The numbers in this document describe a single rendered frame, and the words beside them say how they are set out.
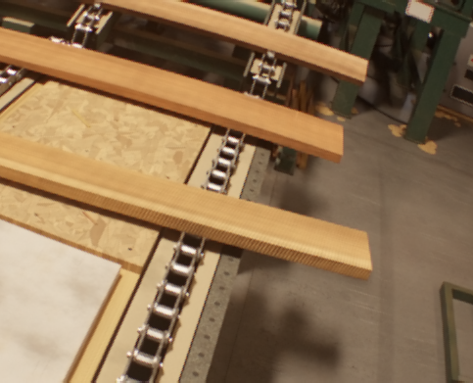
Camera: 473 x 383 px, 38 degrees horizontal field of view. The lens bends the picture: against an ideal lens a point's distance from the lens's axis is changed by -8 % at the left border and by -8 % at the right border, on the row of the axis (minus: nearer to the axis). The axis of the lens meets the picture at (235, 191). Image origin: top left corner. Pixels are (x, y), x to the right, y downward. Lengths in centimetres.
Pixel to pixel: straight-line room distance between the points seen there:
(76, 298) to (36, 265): 10
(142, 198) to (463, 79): 452
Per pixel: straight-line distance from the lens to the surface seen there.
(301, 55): 242
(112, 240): 136
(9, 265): 124
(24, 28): 266
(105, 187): 143
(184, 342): 120
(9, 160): 146
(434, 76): 470
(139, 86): 192
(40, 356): 109
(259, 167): 179
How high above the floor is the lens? 160
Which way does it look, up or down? 28 degrees down
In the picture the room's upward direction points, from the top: 18 degrees clockwise
